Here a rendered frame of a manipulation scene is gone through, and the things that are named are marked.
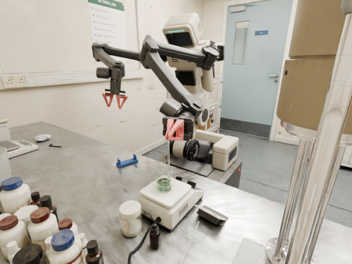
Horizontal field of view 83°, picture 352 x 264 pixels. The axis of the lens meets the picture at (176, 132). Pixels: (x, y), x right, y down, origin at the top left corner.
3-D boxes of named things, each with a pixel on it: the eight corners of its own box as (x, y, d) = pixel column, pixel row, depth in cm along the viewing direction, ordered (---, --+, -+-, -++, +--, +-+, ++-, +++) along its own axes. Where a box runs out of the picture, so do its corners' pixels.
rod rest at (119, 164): (135, 158, 99) (134, 152, 98) (138, 161, 97) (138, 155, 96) (116, 164, 94) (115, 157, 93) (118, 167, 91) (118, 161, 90)
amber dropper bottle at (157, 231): (161, 249, 51) (160, 228, 49) (149, 250, 51) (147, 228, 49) (161, 239, 54) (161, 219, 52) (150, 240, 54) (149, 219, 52)
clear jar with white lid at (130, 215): (136, 218, 61) (134, 197, 59) (146, 231, 57) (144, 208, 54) (118, 228, 58) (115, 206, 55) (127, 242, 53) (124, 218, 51)
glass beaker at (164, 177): (172, 184, 65) (172, 161, 62) (174, 194, 60) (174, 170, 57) (153, 185, 64) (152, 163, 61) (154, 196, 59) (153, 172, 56)
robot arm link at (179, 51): (140, 28, 93) (134, 47, 100) (144, 44, 86) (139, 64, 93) (216, 48, 113) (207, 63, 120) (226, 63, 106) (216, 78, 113)
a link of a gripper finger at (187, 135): (182, 128, 53) (191, 118, 62) (158, 125, 56) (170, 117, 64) (182, 151, 56) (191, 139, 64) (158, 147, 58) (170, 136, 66)
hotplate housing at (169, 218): (174, 184, 79) (174, 166, 76) (204, 196, 72) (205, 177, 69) (133, 218, 61) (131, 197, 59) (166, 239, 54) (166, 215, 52)
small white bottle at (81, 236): (77, 254, 50) (73, 236, 48) (86, 248, 52) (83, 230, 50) (83, 260, 49) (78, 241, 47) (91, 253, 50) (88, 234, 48)
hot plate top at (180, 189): (163, 176, 70) (163, 174, 69) (192, 188, 63) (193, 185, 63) (138, 194, 61) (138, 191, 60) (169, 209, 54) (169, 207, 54)
